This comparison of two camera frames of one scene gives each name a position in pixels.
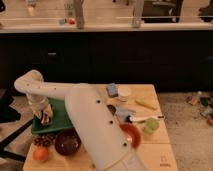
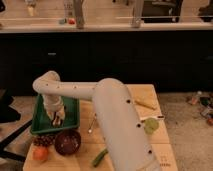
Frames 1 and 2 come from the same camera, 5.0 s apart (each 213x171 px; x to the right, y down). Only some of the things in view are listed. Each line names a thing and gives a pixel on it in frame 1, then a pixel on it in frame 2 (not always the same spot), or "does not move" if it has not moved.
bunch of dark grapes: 44,139 does not move
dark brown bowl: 67,142 does not move
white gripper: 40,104 → 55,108
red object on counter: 71,21 does not move
